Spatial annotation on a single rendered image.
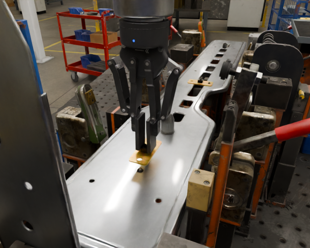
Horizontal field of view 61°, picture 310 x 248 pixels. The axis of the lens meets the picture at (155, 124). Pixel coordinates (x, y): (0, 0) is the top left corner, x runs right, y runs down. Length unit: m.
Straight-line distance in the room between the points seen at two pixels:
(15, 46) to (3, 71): 0.02
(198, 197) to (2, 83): 0.30
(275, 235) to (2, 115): 0.76
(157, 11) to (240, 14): 7.22
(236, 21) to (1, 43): 7.47
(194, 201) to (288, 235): 0.49
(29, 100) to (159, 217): 0.30
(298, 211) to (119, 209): 0.63
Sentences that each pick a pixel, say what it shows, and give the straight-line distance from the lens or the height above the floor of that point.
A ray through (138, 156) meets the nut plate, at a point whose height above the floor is 1.03.
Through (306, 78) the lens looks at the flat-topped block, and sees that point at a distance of 1.10.
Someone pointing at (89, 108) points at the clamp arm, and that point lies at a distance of 0.60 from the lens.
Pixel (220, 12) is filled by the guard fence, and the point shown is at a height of 0.35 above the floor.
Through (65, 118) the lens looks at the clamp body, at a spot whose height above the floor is 1.04.
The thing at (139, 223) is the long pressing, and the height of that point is 1.00.
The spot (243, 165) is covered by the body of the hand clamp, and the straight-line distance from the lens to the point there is 0.47.
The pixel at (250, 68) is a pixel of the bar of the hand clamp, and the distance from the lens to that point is 0.39.
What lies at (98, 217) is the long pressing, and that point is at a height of 1.00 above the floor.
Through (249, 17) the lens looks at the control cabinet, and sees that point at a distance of 7.61.
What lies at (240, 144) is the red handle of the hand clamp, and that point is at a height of 1.09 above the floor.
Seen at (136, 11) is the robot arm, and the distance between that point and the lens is 0.38.
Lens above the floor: 1.33
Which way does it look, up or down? 30 degrees down
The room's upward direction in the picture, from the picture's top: straight up
